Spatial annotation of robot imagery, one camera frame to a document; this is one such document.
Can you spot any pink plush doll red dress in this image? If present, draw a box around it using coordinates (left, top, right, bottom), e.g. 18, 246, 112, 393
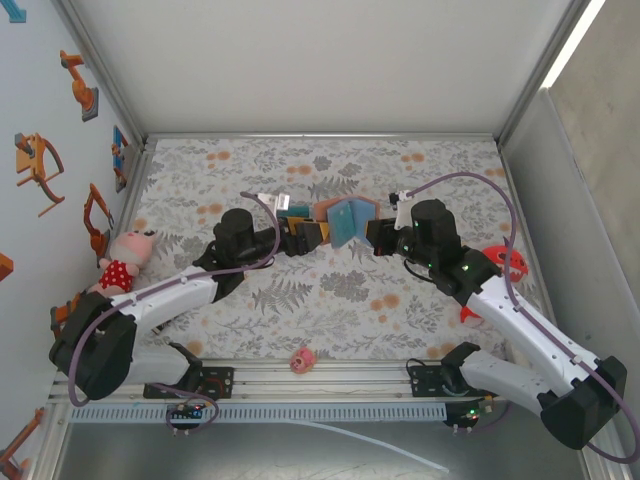
89, 229, 159, 296

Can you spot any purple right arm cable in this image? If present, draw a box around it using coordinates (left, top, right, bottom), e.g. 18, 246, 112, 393
407, 172, 640, 464

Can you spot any white slotted cable duct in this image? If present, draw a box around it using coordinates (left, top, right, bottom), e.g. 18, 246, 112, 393
69, 404, 448, 422

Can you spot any red monster toy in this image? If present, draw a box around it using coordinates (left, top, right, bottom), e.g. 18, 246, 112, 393
459, 243, 529, 326

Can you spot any orange claw wall sticker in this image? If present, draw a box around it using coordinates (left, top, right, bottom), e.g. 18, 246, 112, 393
13, 132, 66, 218

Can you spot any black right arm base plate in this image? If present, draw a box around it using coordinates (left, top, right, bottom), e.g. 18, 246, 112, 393
408, 363, 501, 399

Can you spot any small pink toy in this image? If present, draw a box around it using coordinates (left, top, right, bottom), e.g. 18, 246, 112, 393
291, 348, 318, 374

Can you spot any blue orange wall sticker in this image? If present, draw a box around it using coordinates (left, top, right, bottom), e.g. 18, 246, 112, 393
110, 124, 130, 194

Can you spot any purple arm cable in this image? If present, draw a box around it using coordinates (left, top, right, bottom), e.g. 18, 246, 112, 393
67, 191, 281, 436
407, 172, 640, 464

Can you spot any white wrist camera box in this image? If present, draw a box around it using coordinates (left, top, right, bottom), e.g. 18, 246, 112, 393
388, 189, 419, 231
257, 192, 292, 214

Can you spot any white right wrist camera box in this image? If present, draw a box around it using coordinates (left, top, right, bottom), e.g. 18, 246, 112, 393
388, 189, 419, 231

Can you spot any white light strip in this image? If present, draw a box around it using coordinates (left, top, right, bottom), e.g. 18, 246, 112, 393
542, 0, 606, 90

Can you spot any white plastic tube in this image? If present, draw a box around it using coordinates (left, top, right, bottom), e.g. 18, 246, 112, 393
279, 418, 450, 474

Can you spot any aluminium frame rail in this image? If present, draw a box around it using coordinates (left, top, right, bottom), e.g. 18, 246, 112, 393
47, 357, 601, 406

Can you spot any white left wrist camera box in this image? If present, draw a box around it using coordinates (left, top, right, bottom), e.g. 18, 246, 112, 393
257, 192, 292, 214

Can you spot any floral tablecloth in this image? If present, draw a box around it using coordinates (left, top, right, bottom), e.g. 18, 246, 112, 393
97, 137, 564, 361

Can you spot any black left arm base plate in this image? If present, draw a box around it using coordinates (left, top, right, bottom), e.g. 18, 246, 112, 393
143, 366, 236, 400

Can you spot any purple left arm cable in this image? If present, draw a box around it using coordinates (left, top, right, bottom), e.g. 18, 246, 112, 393
67, 191, 281, 436

